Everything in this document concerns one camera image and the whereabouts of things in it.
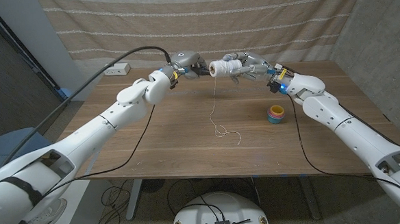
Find black torso cable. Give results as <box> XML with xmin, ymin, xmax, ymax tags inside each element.
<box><xmin>165</xmin><ymin>177</ymin><xmax>227</xmax><ymax>224</ymax></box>

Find white string spool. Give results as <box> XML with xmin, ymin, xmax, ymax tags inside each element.
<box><xmin>208</xmin><ymin>58</ymin><xmax>243</xmax><ymax>79</ymax></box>

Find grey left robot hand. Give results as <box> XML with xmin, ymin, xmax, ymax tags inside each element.
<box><xmin>164</xmin><ymin>49</ymin><xmax>210</xmax><ymax>82</ymax></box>

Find beige striped cloth backdrop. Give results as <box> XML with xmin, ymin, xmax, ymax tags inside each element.
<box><xmin>38</xmin><ymin>0</ymin><xmax>373</xmax><ymax>76</ymax></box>

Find grey table leg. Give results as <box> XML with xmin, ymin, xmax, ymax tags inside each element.
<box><xmin>297</xmin><ymin>176</ymin><xmax>322</xmax><ymax>221</ymax></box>
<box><xmin>123</xmin><ymin>178</ymin><xmax>145</xmax><ymax>221</ymax></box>

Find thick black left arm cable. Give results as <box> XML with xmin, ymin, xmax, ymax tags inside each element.
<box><xmin>0</xmin><ymin>45</ymin><xmax>177</xmax><ymax>166</ymax></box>

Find black floor cables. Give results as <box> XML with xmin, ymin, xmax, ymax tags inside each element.
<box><xmin>92</xmin><ymin>178</ymin><xmax>148</xmax><ymax>224</ymax></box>

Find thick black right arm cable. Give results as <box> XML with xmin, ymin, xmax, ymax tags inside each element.
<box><xmin>282</xmin><ymin>58</ymin><xmax>400</xmax><ymax>155</ymax></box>

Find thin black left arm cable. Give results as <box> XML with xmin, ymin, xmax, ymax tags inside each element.
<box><xmin>37</xmin><ymin>103</ymin><xmax>160</xmax><ymax>200</ymax></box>

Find black handled screwdriver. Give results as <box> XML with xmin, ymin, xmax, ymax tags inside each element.
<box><xmin>192</xmin><ymin>65</ymin><xmax>212</xmax><ymax>77</ymax></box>

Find white floor board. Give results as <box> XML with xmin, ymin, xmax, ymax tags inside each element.
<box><xmin>52</xmin><ymin>179</ymin><xmax>93</xmax><ymax>224</ymax></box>

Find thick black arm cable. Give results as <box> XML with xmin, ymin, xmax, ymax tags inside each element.
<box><xmin>0</xmin><ymin>45</ymin><xmax>177</xmax><ymax>166</ymax></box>
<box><xmin>282</xmin><ymin>58</ymin><xmax>400</xmax><ymax>155</ymax></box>

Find blue upholstered chair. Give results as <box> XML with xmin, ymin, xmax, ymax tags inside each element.
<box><xmin>0</xmin><ymin>125</ymin><xmax>55</xmax><ymax>178</ymax></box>

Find colourful stacked cups toy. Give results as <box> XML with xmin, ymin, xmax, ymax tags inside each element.
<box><xmin>266</xmin><ymin>104</ymin><xmax>286</xmax><ymax>125</ymax></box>

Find white string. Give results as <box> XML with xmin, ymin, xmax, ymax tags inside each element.
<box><xmin>207</xmin><ymin>76</ymin><xmax>243</xmax><ymax>147</ymax></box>

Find white sneaker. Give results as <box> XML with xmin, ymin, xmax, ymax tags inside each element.
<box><xmin>15</xmin><ymin>197</ymin><xmax>69</xmax><ymax>224</ymax></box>

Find black door frame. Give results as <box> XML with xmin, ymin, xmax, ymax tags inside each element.
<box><xmin>0</xmin><ymin>0</ymin><xmax>71</xmax><ymax>110</ymax></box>

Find white power strip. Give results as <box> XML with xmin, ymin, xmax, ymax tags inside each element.
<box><xmin>103</xmin><ymin>62</ymin><xmax>132</xmax><ymax>77</ymax></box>

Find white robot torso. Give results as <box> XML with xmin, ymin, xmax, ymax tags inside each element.
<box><xmin>168</xmin><ymin>188</ymin><xmax>271</xmax><ymax>224</ymax></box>

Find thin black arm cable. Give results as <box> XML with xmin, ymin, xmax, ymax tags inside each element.
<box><xmin>37</xmin><ymin>103</ymin><xmax>160</xmax><ymax>200</ymax></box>
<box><xmin>286</xmin><ymin>87</ymin><xmax>400</xmax><ymax>208</ymax></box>

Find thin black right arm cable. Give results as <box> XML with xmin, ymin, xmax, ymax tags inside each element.
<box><xmin>286</xmin><ymin>87</ymin><xmax>400</xmax><ymax>208</ymax></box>

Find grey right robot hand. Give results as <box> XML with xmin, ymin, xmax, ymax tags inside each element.
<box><xmin>221</xmin><ymin>49</ymin><xmax>282</xmax><ymax>86</ymax></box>

